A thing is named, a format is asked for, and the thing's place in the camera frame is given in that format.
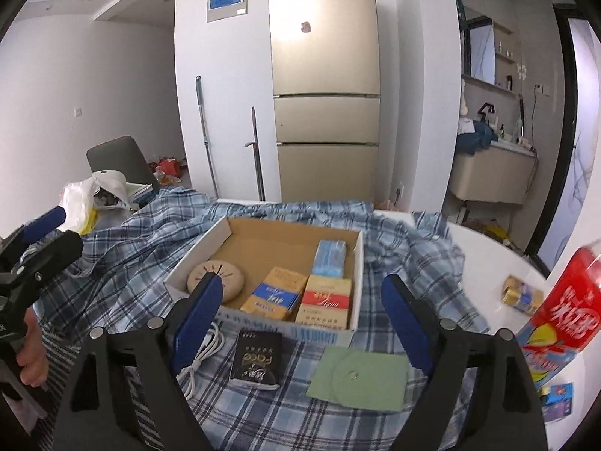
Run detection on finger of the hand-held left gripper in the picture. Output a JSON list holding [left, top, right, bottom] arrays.
[[0, 230, 84, 292], [0, 207, 67, 264]]

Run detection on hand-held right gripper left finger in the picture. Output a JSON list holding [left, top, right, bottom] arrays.
[[54, 272, 223, 451]]

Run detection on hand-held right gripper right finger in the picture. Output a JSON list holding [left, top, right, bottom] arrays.
[[380, 273, 548, 451]]

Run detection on round beige slotted disc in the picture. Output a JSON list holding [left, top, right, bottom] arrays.
[[187, 260, 245, 305]]

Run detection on orange and blue small box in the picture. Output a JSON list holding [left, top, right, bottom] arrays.
[[239, 267, 311, 322]]

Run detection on red and white box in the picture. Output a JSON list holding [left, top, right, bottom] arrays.
[[295, 274, 353, 330]]

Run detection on cardboard box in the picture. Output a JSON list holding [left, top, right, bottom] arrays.
[[163, 216, 364, 346]]

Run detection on blue tissue packet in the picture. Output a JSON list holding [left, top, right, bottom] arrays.
[[311, 239, 348, 277]]

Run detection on person's left hand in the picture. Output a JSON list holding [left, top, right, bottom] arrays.
[[14, 309, 48, 388]]

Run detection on white plastic bag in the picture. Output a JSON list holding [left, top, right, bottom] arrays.
[[57, 170, 142, 236]]

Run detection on black packet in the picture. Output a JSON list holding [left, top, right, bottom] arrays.
[[228, 329, 284, 390]]

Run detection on green pouch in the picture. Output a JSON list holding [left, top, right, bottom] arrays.
[[306, 345, 409, 412]]

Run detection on striped grey clothing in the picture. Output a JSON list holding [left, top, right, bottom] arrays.
[[28, 324, 90, 451]]

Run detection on blue plaid cloth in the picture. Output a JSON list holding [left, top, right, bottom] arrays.
[[28, 187, 491, 451]]

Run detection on grey chair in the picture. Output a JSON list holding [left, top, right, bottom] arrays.
[[87, 135, 160, 193]]

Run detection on white notebook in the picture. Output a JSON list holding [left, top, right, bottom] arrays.
[[127, 181, 156, 207]]

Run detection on gold and blue packet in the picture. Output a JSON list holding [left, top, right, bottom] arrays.
[[502, 275, 545, 315]]

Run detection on red bags on floor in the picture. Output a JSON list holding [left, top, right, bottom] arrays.
[[149, 156, 186, 184]]

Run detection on red iced tea bottle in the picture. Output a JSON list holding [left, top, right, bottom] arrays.
[[514, 239, 601, 388]]

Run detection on small blue carton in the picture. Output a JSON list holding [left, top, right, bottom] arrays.
[[540, 382, 574, 421]]

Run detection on beige bathroom vanity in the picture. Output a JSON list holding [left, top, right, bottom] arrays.
[[448, 143, 540, 205]]

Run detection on dark blue clothes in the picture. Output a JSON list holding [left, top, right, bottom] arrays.
[[458, 120, 499, 155]]

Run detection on gold refrigerator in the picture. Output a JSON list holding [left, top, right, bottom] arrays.
[[267, 0, 382, 204]]

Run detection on black framed glass door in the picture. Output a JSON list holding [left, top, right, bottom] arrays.
[[526, 4, 601, 273]]

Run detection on bathroom mirror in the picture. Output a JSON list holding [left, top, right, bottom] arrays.
[[462, 16, 496, 83]]

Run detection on white cable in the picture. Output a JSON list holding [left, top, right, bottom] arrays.
[[176, 322, 226, 400]]

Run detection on silver mop handle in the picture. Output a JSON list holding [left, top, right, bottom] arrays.
[[195, 75, 220, 198]]

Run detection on wooden wall shelf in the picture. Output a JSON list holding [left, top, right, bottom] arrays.
[[493, 23, 515, 90]]

